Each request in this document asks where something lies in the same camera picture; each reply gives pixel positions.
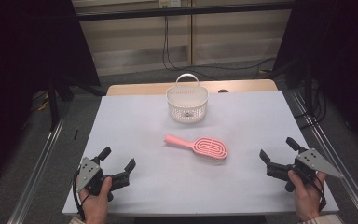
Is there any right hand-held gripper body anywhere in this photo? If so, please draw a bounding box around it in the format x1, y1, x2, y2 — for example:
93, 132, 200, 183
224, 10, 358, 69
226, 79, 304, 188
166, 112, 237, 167
266, 147, 344, 193

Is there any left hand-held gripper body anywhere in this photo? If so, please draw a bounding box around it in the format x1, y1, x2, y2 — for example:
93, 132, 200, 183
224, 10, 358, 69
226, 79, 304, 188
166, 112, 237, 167
75, 156, 130, 203

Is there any pink hairbrush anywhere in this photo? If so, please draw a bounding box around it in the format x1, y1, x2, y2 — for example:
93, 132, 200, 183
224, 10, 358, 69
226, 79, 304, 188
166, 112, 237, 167
163, 133, 228, 162

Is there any white perforated plastic basket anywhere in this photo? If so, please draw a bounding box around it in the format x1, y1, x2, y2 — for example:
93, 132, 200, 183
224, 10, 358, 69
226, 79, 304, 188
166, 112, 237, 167
165, 73, 210, 124

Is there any person's left hand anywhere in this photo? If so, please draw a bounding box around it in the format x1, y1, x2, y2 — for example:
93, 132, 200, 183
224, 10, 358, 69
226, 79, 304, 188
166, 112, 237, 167
78, 176, 114, 220

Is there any person's right hand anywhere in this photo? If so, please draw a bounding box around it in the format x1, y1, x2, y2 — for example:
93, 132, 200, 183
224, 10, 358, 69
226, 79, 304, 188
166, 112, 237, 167
287, 169, 328, 222

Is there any white table cover board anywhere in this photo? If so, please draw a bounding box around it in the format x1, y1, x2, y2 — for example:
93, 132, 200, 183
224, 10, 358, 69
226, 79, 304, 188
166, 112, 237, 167
62, 91, 339, 217

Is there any black metal stand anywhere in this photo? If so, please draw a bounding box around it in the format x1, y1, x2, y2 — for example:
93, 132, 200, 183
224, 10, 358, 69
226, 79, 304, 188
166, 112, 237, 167
46, 74, 76, 132
302, 59, 315, 116

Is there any wooden table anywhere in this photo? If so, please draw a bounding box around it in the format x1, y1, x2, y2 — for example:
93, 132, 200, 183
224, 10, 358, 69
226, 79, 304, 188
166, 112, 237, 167
106, 78, 279, 97

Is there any black curtain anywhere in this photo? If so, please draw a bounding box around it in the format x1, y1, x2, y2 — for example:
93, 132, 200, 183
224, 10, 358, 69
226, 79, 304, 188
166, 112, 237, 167
0, 0, 102, 194
273, 0, 358, 157

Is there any black horizontal bar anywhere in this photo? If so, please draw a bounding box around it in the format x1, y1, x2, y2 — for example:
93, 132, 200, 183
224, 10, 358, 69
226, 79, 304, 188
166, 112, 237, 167
74, 2, 295, 22

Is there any left hand-held gripper black cable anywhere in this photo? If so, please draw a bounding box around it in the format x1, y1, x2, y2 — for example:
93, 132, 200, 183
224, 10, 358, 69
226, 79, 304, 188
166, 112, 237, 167
72, 173, 87, 220

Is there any hand-held gripper black cable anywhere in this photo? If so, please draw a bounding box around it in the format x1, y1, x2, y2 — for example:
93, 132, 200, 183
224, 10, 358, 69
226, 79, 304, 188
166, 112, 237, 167
72, 173, 87, 220
304, 174, 328, 213

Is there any right hand-held gripper black cable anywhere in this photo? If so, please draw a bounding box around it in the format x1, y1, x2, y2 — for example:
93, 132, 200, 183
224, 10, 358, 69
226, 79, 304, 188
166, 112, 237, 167
304, 174, 328, 213

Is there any black floor cable bundle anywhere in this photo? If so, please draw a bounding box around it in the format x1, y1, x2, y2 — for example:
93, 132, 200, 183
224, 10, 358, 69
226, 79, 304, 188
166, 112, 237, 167
295, 87, 329, 130

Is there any black wall cable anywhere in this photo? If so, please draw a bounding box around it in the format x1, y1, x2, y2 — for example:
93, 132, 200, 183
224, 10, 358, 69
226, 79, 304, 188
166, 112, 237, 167
166, 15, 277, 72
161, 15, 218, 81

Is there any white wall power outlet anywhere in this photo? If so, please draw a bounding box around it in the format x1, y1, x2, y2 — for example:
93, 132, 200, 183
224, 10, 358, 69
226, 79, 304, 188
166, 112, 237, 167
158, 0, 182, 8

